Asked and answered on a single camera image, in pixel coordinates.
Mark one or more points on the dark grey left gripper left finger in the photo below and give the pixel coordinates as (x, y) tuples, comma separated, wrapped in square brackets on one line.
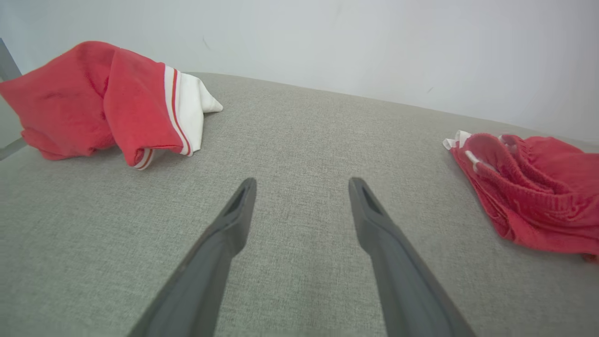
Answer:
[(206, 281)]

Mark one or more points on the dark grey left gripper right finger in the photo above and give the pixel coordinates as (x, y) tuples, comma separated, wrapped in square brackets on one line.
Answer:
[(407, 290)]

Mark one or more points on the red white basketball jersey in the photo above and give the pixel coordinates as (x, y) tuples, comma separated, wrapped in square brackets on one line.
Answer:
[(93, 98)]

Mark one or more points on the white and dark baseboard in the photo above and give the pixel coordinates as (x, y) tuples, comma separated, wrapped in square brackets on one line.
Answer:
[(10, 150)]

